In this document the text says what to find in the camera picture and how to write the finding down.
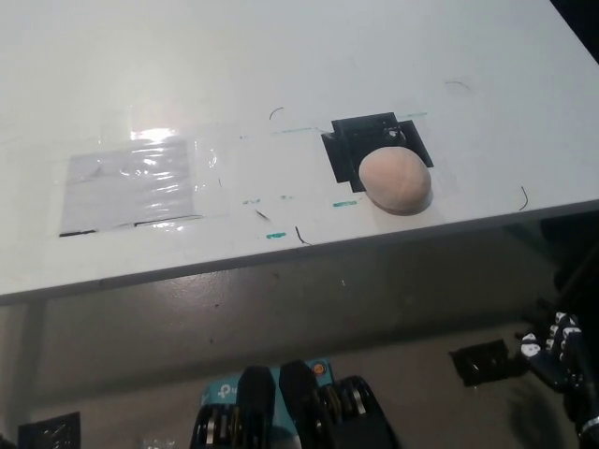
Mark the clear plastic sheet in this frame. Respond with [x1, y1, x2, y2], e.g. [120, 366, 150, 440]
[58, 138, 197, 238]

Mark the dark background equipment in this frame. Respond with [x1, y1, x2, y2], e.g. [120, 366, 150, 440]
[504, 199, 599, 328]

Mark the black floor tape patch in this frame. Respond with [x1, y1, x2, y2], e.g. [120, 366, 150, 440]
[448, 340, 524, 387]
[17, 411, 81, 449]

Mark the black square mask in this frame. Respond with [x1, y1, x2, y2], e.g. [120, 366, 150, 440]
[320, 111, 435, 194]

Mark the clear plastic film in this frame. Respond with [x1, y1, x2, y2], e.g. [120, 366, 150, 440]
[55, 105, 235, 238]

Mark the crumpled clear plastic wrapper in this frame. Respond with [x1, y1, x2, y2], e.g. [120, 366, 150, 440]
[139, 433, 178, 449]

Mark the teal router box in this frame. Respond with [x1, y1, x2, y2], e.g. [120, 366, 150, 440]
[199, 357, 334, 449]

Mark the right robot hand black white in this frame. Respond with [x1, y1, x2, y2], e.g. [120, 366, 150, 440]
[514, 311, 599, 434]

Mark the pink dumpling toy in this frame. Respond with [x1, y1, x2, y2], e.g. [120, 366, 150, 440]
[358, 146, 432, 217]

